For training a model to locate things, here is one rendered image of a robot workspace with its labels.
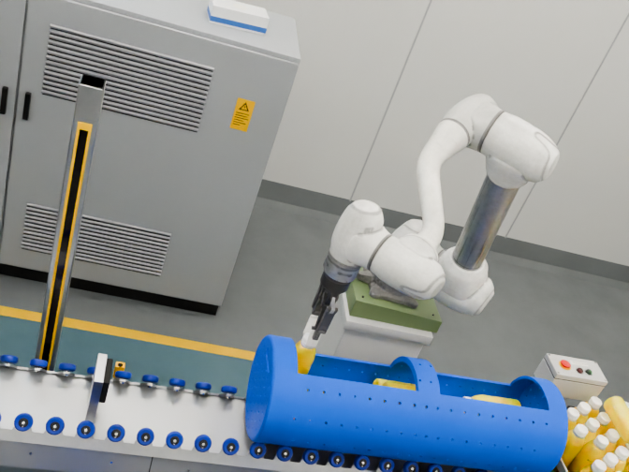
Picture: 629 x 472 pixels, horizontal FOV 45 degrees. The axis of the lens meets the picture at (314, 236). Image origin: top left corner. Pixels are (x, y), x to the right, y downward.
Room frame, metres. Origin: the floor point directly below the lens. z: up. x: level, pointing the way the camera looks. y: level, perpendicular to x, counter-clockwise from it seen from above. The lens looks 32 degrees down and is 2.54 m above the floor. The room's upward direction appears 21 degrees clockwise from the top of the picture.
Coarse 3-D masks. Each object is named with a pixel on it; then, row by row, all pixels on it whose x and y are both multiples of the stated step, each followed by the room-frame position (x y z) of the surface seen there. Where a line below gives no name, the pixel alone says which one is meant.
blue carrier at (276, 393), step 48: (288, 384) 1.44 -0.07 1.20; (336, 384) 1.50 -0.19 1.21; (432, 384) 1.62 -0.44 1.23; (480, 384) 1.86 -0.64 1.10; (528, 384) 1.90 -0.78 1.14; (288, 432) 1.40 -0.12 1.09; (336, 432) 1.44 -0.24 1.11; (384, 432) 1.48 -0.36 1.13; (432, 432) 1.53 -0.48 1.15; (480, 432) 1.58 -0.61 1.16; (528, 432) 1.64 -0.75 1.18
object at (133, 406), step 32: (0, 384) 1.35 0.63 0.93; (32, 384) 1.39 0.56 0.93; (64, 384) 1.43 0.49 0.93; (128, 384) 1.51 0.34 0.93; (32, 416) 1.29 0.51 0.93; (64, 416) 1.33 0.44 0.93; (96, 416) 1.37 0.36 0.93; (128, 416) 1.40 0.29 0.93; (160, 416) 1.44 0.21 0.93; (192, 416) 1.49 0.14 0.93; (224, 416) 1.53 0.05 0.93; (0, 448) 1.20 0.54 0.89; (32, 448) 1.23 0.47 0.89; (64, 448) 1.26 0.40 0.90
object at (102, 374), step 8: (96, 360) 1.43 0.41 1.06; (104, 360) 1.41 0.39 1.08; (112, 360) 1.43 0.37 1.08; (96, 368) 1.38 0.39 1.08; (104, 368) 1.39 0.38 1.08; (96, 376) 1.35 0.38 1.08; (104, 376) 1.37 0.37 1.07; (96, 384) 1.34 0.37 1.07; (104, 384) 1.35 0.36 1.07; (96, 392) 1.34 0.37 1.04; (104, 392) 1.35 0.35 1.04; (88, 400) 1.40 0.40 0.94; (96, 400) 1.34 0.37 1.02; (104, 400) 1.35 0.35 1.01; (88, 408) 1.33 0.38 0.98; (96, 408) 1.34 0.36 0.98; (88, 416) 1.33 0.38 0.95
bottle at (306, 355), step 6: (300, 342) 1.59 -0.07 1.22; (300, 348) 1.58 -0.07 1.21; (306, 348) 1.58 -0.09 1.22; (312, 348) 1.58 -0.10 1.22; (300, 354) 1.57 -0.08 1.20; (306, 354) 1.57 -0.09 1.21; (312, 354) 1.58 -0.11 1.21; (300, 360) 1.57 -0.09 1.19; (306, 360) 1.57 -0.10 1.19; (312, 360) 1.58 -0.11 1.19; (300, 366) 1.57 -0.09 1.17; (306, 366) 1.57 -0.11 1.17; (300, 372) 1.57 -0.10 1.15; (306, 372) 1.58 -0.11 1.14
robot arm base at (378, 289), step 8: (360, 272) 2.22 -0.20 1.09; (368, 272) 2.24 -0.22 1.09; (368, 280) 2.21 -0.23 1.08; (376, 280) 2.20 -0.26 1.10; (376, 288) 2.18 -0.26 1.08; (384, 288) 2.18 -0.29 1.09; (392, 288) 2.18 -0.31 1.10; (376, 296) 2.15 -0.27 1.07; (384, 296) 2.16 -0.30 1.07; (392, 296) 2.17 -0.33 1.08; (400, 296) 2.18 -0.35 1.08; (408, 296) 2.21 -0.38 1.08; (408, 304) 2.18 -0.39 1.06; (416, 304) 2.19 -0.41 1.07
